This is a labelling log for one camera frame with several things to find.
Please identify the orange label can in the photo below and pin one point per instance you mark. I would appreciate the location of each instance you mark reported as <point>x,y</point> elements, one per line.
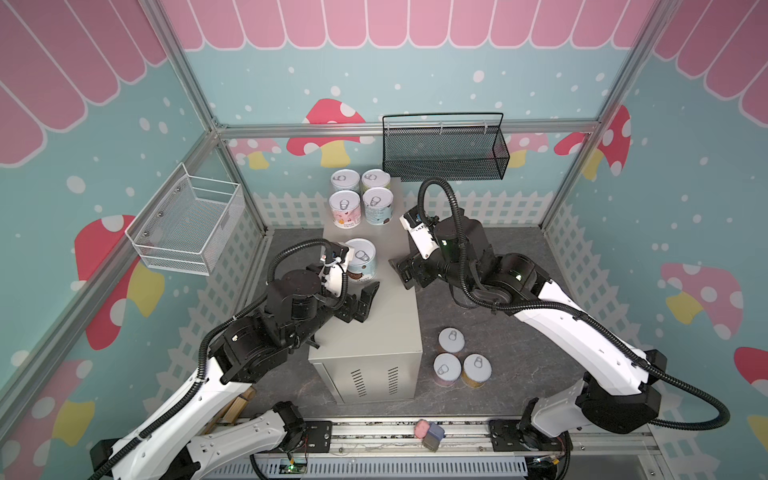
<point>476,370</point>

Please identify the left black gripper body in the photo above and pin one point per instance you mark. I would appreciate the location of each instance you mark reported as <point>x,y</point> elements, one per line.
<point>347,312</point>

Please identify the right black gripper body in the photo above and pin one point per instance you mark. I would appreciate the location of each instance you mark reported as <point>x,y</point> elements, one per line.
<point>417,264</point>

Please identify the black mesh wall basket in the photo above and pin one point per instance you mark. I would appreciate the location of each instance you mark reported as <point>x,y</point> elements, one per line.
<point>462,146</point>

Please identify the white wire wall basket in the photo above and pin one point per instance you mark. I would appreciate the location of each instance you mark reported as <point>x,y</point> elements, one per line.
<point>187,223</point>

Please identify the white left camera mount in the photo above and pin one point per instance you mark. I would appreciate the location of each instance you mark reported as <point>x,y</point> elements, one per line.
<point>333,273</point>

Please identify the green label can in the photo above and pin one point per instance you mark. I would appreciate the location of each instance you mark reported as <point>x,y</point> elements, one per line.
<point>375,178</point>

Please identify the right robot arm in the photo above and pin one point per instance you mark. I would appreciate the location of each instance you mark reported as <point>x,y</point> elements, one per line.
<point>616,392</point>

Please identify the pink label can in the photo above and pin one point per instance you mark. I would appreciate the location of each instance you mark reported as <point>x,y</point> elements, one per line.
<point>447,369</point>
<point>346,209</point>
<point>451,340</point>

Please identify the grey metal cabinet counter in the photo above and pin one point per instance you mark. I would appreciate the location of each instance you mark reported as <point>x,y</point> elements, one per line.
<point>377,360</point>

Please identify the teal label can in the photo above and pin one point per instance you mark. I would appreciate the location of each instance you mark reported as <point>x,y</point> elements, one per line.
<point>345,179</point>
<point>363,263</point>

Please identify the wooden block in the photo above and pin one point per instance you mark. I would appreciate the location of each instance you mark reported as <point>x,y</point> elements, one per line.
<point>231,412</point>

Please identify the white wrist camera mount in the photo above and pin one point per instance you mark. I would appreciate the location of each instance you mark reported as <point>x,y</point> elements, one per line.
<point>419,232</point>

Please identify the pink blue grey erasers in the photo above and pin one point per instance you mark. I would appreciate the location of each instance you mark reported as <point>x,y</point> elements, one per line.
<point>429,433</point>

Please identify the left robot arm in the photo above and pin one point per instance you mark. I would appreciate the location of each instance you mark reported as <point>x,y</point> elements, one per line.
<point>307,285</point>

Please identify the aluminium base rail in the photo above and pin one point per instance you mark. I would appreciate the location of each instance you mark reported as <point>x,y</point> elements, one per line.
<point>388,448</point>

